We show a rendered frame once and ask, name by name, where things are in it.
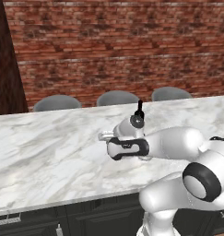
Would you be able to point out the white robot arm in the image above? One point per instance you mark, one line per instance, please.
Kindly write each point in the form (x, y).
(178, 144)

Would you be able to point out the grey round chair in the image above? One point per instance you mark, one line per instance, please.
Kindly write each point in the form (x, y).
(170, 93)
(117, 98)
(56, 103)

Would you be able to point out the black island drawer front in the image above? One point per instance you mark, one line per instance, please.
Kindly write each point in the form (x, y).
(30, 226)

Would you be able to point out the dark wood tall cabinet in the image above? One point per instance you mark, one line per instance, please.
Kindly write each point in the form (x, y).
(5, 67)

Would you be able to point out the black island cabinet door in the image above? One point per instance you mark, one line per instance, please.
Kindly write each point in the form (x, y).
(107, 218)

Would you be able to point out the black candle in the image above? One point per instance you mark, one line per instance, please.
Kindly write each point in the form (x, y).
(140, 105)

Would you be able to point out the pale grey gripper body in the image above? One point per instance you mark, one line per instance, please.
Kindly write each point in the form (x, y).
(106, 135)

